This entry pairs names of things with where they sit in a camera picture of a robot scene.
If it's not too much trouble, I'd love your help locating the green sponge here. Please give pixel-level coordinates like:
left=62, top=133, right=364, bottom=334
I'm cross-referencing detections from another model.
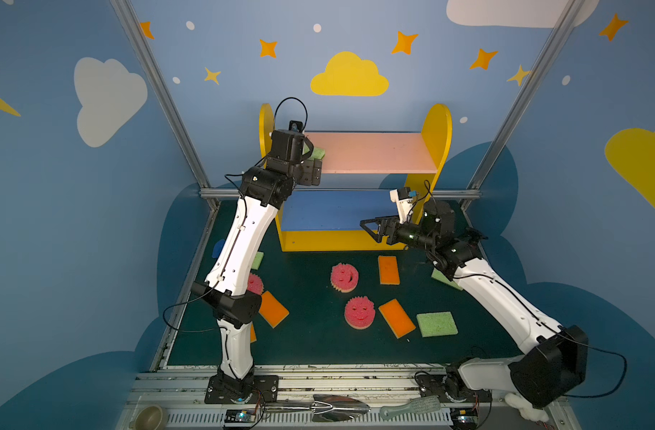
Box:
left=309, top=147, right=326, bottom=161
left=431, top=269, right=464, bottom=291
left=251, top=251, right=265, bottom=270
left=416, top=312, right=458, bottom=338

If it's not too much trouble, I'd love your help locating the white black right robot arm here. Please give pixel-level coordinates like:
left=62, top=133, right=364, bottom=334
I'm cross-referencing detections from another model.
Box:
left=360, top=199, right=588, bottom=409

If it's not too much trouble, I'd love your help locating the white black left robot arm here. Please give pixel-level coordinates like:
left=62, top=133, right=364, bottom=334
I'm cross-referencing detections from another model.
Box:
left=202, top=130, right=321, bottom=381

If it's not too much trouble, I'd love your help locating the orange sponge near shelf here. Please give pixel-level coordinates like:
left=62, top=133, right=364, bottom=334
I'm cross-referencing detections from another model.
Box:
left=378, top=255, right=401, bottom=286

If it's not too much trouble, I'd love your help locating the yellow shelf with coloured boards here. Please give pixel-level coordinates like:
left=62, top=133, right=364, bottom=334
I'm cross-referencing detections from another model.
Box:
left=275, top=104, right=453, bottom=252

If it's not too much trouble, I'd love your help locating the red toy fire extinguisher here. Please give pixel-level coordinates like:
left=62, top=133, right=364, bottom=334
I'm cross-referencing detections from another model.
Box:
left=465, top=227, right=488, bottom=244

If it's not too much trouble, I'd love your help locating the pink smiley sponge centre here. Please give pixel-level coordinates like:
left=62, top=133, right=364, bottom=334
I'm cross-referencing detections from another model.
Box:
left=330, top=263, right=359, bottom=293

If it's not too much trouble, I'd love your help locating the pink smiley sponge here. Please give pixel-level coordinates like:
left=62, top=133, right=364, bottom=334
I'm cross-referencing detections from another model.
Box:
left=345, top=297, right=375, bottom=330
left=330, top=263, right=359, bottom=293
left=247, top=273, right=265, bottom=296

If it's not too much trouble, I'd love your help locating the green sponge by extinguisher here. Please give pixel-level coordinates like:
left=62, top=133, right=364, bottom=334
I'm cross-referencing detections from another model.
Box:
left=431, top=269, right=464, bottom=291

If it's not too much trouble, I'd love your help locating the pink smiley sponge front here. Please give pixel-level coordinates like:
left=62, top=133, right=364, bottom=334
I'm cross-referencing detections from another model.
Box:
left=345, top=297, right=375, bottom=330

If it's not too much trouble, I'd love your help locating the orange sponge front centre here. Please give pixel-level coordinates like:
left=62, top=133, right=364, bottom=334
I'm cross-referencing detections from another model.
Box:
left=379, top=299, right=416, bottom=339

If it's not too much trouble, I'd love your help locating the blue toy shovel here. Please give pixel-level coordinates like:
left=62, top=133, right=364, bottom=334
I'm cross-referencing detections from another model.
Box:
left=211, top=239, right=225, bottom=259

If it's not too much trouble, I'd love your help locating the pink smiley sponge left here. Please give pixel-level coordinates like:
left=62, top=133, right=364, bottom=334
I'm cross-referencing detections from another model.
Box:
left=247, top=273, right=265, bottom=296

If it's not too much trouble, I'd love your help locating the orange sponge tilted left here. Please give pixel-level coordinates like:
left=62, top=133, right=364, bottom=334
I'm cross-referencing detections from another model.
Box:
left=259, top=291, right=290, bottom=328

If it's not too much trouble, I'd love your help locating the pale green brush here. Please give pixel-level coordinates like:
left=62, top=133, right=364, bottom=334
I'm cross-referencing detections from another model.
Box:
left=379, top=396, right=441, bottom=420

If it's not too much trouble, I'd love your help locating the silver metal trowel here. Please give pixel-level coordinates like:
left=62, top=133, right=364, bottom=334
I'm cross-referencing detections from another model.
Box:
left=264, top=394, right=371, bottom=423

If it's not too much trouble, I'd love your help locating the right green circuit board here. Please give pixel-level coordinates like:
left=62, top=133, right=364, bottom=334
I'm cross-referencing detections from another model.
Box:
left=449, top=408, right=480, bottom=430

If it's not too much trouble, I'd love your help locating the green circuit board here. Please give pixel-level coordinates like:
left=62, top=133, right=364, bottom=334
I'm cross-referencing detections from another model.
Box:
left=449, top=408, right=480, bottom=430
left=223, top=408, right=257, bottom=429

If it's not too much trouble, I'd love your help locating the white plush toy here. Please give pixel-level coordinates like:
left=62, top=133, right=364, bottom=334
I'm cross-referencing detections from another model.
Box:
left=504, top=392, right=549, bottom=422

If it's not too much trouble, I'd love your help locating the left green circuit board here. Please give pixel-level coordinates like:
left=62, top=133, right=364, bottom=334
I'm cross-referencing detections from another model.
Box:
left=223, top=408, right=257, bottom=429

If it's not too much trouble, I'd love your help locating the beige bowl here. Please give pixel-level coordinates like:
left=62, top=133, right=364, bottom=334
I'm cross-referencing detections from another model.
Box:
left=128, top=405, right=168, bottom=430

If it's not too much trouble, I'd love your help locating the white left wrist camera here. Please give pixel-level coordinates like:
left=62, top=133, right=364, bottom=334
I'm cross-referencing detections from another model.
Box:
left=288, top=120, right=305, bottom=134

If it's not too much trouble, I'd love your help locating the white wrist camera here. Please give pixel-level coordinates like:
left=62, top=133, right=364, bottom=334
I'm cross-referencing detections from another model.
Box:
left=288, top=120, right=305, bottom=134
left=389, top=186, right=417, bottom=224

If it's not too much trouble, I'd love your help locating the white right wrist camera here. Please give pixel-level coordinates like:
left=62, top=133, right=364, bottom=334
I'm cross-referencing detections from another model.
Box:
left=389, top=186, right=417, bottom=224

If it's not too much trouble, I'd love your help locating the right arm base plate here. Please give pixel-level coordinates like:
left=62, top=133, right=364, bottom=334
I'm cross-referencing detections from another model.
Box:
left=413, top=371, right=492, bottom=403

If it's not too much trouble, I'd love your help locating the aluminium rail base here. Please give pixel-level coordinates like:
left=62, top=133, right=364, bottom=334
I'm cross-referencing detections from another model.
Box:
left=117, top=364, right=580, bottom=429

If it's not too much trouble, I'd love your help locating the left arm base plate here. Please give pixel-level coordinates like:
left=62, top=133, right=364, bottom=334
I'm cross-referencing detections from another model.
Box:
left=204, top=373, right=279, bottom=404

